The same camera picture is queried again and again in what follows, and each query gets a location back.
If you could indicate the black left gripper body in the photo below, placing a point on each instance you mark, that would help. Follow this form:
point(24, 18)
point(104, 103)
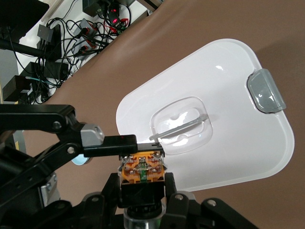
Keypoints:
point(16, 174)

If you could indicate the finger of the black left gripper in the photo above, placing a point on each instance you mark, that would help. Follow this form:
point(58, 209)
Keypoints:
point(48, 187)
point(109, 145)

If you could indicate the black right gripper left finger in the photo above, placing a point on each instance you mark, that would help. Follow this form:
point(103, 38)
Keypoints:
point(109, 190)

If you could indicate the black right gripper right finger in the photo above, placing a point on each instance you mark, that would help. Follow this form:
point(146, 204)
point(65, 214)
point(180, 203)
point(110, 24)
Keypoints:
point(171, 188)

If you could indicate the orange and black switch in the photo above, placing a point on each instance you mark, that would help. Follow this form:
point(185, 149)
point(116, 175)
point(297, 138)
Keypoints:
point(133, 171)

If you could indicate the light blue round plate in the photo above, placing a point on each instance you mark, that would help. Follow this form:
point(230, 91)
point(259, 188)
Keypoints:
point(79, 160)

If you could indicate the white lidded storage box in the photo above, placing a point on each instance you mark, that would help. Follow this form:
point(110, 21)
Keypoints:
point(238, 155)

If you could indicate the black square box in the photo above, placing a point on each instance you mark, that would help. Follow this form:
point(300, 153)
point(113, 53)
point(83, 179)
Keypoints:
point(16, 87)

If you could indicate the black power brick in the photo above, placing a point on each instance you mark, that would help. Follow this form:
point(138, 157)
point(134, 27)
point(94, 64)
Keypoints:
point(47, 69)

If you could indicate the grey usb hub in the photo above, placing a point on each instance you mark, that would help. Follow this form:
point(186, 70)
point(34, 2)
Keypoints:
point(84, 25)

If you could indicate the small hub with lights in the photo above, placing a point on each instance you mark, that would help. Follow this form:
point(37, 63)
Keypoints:
point(115, 20)

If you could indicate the dark grey adapter box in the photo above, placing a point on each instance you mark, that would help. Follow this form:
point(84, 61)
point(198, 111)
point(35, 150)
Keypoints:
point(46, 33)

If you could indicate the grey box latch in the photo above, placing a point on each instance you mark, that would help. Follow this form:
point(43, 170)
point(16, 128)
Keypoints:
point(264, 93)

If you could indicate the black power adapter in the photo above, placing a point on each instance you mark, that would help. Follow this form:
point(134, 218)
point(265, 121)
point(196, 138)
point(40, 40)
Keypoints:
point(91, 6)

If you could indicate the brown table cover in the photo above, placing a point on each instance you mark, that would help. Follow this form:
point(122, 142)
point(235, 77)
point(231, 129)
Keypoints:
point(190, 23)

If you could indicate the black flat panel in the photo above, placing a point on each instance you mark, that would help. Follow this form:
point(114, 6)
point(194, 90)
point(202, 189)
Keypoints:
point(19, 14)

